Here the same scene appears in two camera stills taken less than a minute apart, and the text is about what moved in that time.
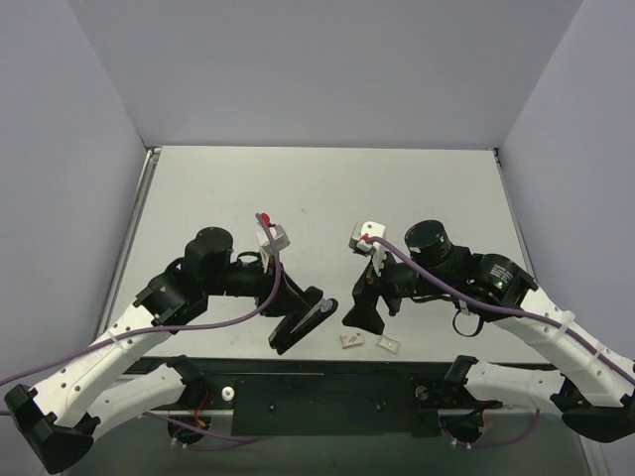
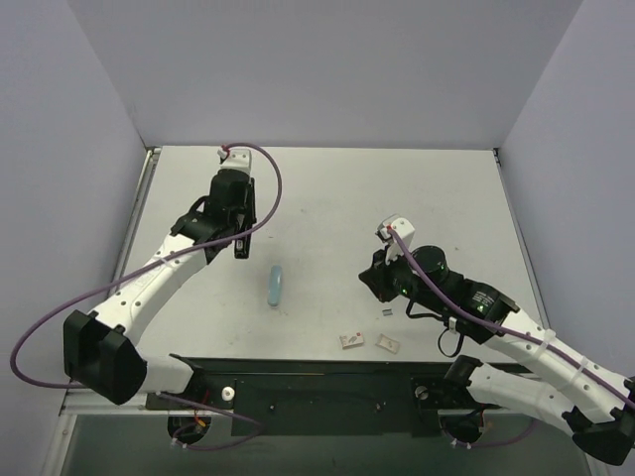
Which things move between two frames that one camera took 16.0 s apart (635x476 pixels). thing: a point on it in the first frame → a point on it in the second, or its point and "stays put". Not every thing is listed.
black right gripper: [373, 289] → [375, 278]
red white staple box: [351, 339] stays put
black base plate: [330, 396] stays put
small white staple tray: [389, 344] stays put
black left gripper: [286, 301] → [246, 218]
